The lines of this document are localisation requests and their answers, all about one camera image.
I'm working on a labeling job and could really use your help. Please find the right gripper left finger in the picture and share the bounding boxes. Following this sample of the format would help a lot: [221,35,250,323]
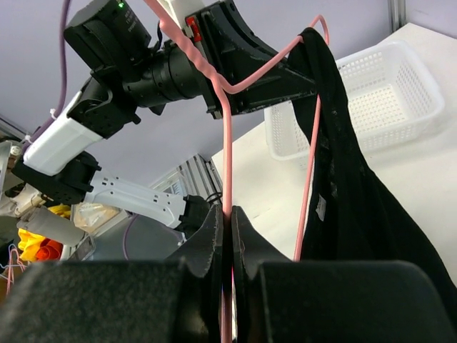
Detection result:
[169,204,223,342]

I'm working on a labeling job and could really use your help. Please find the white plastic basket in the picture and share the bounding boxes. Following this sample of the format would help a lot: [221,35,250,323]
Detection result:
[263,39,446,171]

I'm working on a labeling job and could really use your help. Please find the black tank top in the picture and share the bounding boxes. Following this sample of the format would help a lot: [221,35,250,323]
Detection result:
[288,28,456,304]

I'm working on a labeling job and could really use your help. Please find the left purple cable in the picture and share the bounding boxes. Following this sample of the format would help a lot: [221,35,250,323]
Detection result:
[21,0,72,151]

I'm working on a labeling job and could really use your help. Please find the pink hanger of black top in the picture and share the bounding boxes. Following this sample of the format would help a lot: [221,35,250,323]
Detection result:
[142,0,329,343]

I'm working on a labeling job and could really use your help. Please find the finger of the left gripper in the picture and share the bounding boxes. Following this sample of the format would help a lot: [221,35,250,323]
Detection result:
[214,1,278,71]
[228,60,316,114]

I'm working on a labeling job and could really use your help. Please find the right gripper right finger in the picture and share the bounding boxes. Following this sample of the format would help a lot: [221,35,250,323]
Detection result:
[231,206,289,342]

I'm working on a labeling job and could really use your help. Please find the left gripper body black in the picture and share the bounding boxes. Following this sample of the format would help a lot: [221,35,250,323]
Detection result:
[185,3,236,119]

